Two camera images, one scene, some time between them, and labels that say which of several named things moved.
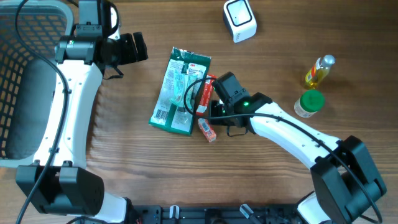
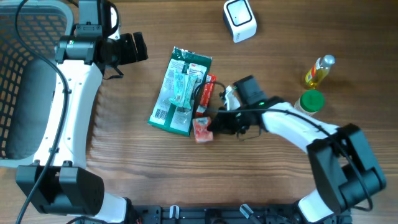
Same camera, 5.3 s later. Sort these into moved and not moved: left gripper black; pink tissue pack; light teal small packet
Moved: pink tissue pack
Not moved: light teal small packet; left gripper black
